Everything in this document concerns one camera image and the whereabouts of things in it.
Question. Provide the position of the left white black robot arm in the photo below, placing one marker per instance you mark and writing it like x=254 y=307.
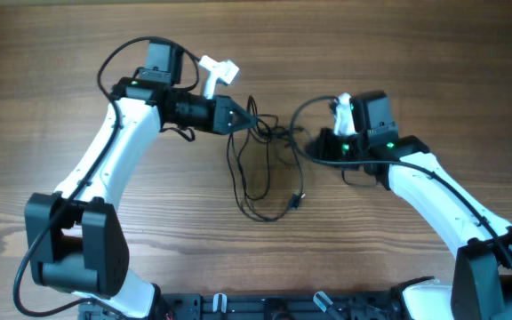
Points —
x=75 y=241

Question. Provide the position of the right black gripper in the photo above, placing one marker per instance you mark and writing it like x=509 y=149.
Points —
x=323 y=151

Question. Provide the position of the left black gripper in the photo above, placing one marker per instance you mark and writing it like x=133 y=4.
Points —
x=220 y=116

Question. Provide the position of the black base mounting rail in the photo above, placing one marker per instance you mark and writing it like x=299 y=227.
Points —
x=355 y=306

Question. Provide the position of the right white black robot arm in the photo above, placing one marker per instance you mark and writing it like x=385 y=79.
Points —
x=364 y=136

